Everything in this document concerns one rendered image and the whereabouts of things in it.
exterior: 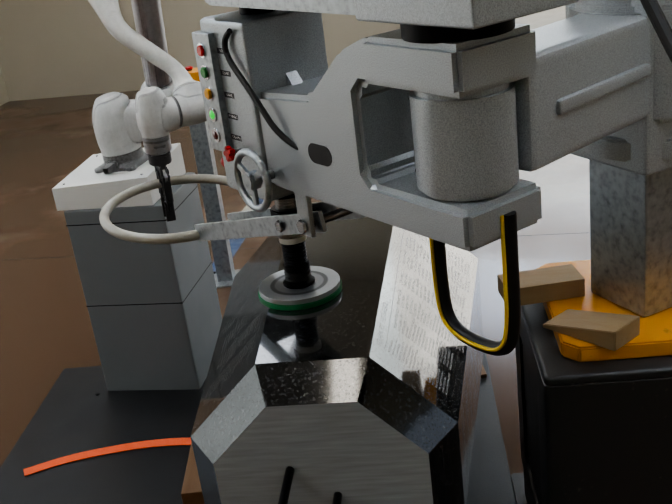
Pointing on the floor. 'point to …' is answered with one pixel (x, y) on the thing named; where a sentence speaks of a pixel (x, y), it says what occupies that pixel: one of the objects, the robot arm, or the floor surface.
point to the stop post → (212, 199)
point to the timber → (191, 492)
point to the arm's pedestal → (149, 295)
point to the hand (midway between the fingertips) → (168, 209)
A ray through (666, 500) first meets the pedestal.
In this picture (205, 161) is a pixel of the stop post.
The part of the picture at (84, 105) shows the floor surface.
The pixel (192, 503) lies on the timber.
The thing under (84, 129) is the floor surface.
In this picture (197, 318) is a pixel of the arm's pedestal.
